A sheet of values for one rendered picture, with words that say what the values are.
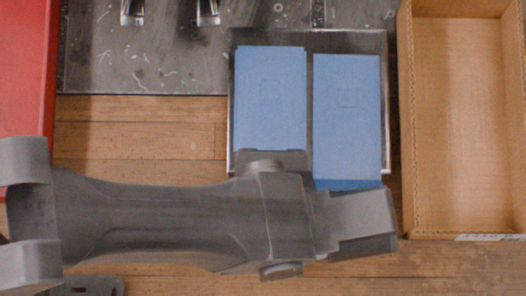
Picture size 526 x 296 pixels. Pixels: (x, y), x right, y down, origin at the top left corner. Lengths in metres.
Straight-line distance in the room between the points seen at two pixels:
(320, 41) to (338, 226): 0.32
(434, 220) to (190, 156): 0.26
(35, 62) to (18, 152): 0.49
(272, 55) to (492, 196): 0.27
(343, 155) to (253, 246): 0.34
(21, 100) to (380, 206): 0.44
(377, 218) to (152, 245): 0.22
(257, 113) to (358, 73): 0.12
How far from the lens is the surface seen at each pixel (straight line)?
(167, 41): 1.10
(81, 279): 1.03
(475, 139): 1.09
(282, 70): 1.06
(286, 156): 0.91
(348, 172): 1.03
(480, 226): 1.07
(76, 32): 1.11
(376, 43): 1.09
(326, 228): 0.80
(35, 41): 1.11
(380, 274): 1.04
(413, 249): 1.05
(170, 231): 0.67
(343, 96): 1.06
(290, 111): 1.05
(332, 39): 1.08
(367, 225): 0.81
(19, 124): 1.08
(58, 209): 0.62
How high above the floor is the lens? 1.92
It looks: 75 degrees down
